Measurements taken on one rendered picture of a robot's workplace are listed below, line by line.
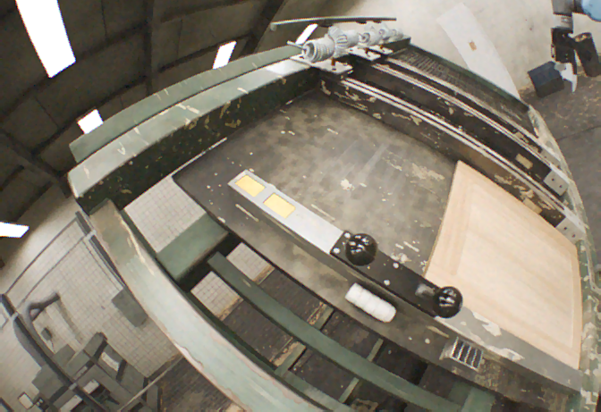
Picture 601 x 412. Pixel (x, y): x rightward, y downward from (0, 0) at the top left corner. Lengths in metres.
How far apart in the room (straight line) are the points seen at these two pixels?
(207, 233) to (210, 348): 0.24
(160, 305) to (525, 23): 6.04
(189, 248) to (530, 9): 6.03
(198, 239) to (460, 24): 4.43
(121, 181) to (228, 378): 0.39
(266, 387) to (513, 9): 5.97
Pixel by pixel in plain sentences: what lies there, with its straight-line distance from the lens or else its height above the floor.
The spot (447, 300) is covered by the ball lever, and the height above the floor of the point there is 1.44.
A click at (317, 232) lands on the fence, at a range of 0.39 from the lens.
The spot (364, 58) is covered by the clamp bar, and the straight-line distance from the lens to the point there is 1.07.
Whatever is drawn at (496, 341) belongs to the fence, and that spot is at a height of 1.22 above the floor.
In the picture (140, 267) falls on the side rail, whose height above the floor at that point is 1.66.
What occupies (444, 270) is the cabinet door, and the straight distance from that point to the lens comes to 0.48.
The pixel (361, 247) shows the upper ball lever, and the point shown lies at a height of 1.53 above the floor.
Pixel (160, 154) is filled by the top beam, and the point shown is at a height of 1.82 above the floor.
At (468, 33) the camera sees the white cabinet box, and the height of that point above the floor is 1.57.
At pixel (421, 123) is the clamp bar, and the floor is 1.49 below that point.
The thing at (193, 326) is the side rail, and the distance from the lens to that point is 0.34.
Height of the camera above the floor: 1.66
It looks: 9 degrees down
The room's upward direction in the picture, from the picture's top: 37 degrees counter-clockwise
